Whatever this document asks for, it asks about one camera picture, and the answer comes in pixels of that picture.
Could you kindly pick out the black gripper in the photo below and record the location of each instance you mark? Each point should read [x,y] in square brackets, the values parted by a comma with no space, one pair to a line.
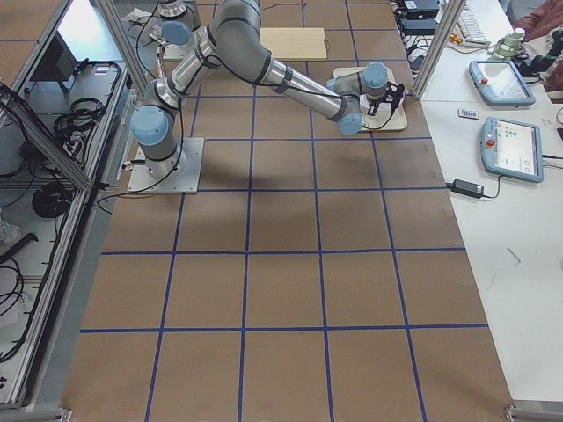
[375,103]

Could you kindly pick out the cream bear tray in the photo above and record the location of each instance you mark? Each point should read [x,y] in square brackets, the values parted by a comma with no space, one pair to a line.
[391,118]

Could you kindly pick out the black power adapter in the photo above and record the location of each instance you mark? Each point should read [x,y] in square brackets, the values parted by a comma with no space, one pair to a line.
[466,188]

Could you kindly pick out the white round plate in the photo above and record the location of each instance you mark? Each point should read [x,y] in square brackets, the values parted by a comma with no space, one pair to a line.
[374,103]

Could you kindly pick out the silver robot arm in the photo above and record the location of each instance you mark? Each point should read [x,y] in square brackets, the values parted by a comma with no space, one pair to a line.
[179,20]
[232,40]

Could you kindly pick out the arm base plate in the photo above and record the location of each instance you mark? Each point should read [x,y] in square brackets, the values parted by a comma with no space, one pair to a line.
[176,53]
[179,174]

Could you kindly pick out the aluminium frame post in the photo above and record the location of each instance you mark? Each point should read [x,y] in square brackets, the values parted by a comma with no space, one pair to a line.
[448,20]

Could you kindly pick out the far teach pendant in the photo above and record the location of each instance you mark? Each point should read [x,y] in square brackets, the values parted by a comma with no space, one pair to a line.
[500,83]

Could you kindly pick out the white keyboard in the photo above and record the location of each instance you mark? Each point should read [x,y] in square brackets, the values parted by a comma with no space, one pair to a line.
[470,30]

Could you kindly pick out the wooden cutting board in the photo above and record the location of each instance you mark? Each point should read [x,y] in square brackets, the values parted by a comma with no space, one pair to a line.
[294,43]

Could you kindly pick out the near teach pendant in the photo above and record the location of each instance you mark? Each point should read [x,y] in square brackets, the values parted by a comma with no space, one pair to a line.
[512,149]

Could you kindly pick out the teach pendant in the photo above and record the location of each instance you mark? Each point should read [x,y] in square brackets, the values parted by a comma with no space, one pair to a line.
[512,149]
[500,83]

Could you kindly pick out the small printed card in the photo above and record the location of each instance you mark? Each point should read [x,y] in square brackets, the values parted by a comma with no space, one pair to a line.
[467,114]

